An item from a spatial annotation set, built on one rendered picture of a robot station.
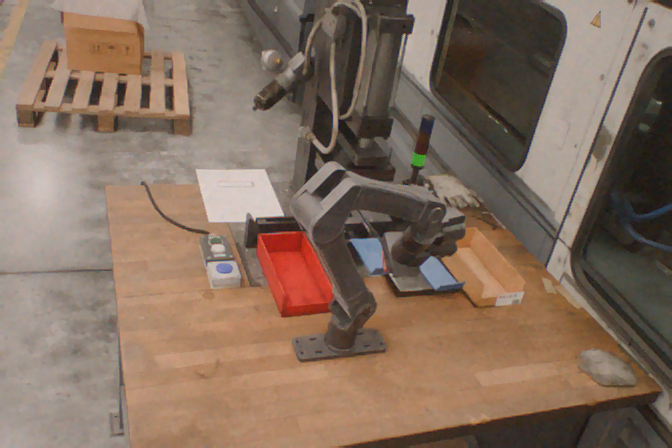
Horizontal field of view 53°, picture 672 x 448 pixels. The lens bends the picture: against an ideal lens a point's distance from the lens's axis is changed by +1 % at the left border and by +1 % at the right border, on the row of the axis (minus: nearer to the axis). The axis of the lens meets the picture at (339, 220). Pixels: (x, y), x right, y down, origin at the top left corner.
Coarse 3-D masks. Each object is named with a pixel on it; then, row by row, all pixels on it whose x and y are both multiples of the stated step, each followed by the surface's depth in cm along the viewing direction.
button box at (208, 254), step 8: (144, 184) 189; (152, 200) 181; (176, 224) 173; (200, 232) 172; (208, 232) 171; (200, 240) 165; (208, 240) 165; (224, 240) 166; (200, 248) 166; (208, 248) 162; (224, 248) 162; (208, 256) 159; (216, 256) 160; (224, 256) 160; (232, 256) 161
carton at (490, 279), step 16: (464, 240) 184; (480, 240) 181; (464, 256) 182; (480, 256) 181; (496, 256) 174; (464, 272) 168; (480, 272) 176; (496, 272) 175; (512, 272) 168; (464, 288) 168; (480, 288) 161; (496, 288) 171; (512, 288) 169; (480, 304) 163; (496, 304) 165
